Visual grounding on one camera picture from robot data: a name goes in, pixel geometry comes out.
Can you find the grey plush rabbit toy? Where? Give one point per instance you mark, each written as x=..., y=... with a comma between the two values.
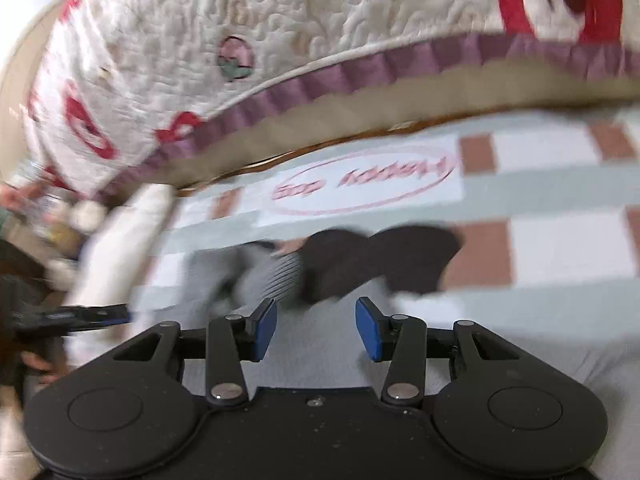
x=82, y=217

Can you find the checked mat with dog print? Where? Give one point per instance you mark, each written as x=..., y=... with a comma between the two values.
x=550, y=240

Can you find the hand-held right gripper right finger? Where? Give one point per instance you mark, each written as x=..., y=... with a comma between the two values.
x=368, y=329

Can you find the person's left hand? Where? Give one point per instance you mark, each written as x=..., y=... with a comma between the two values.
x=37, y=362

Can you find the white quilt with red bears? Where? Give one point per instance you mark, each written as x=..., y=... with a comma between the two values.
x=250, y=35

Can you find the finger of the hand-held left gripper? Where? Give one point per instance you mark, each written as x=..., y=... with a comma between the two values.
x=90, y=316

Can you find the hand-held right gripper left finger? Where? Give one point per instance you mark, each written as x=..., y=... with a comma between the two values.
x=265, y=329

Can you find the grey knit sweater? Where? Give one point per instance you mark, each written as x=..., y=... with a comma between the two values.
x=310, y=355

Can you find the white fleece cloth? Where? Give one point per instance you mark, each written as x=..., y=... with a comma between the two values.
x=125, y=260

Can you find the beige bed base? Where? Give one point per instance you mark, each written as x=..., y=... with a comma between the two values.
x=400, y=100

